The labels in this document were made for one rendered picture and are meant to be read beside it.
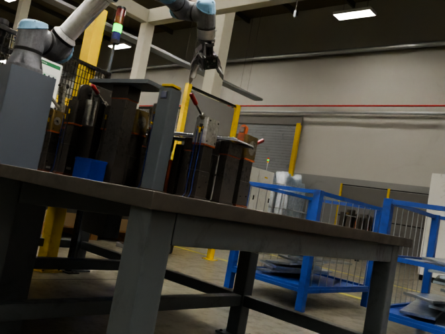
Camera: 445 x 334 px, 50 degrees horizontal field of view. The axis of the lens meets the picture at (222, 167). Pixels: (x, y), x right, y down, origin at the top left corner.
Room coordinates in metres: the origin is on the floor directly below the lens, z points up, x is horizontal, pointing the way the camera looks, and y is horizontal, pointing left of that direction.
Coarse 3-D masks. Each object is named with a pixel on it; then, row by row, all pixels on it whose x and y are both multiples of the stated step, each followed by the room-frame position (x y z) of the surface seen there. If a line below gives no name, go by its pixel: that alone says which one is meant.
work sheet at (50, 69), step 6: (42, 60) 3.18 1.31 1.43; (48, 60) 3.21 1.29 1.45; (42, 66) 3.18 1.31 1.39; (48, 66) 3.22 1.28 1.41; (54, 66) 3.26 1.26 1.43; (60, 66) 3.30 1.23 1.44; (48, 72) 3.23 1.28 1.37; (54, 72) 3.27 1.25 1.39; (60, 72) 3.31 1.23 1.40; (54, 78) 3.27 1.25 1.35; (60, 78) 3.31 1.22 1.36; (54, 90) 3.29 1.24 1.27; (54, 96) 3.30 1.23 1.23
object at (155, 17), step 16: (128, 0) 6.99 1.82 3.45; (192, 0) 6.69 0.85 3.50; (224, 0) 6.26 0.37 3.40; (240, 0) 6.07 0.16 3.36; (256, 0) 5.89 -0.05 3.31; (272, 0) 5.73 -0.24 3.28; (288, 0) 5.65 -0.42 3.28; (304, 0) 5.58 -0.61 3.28; (128, 16) 7.18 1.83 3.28; (144, 16) 7.25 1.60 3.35; (160, 16) 7.11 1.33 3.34
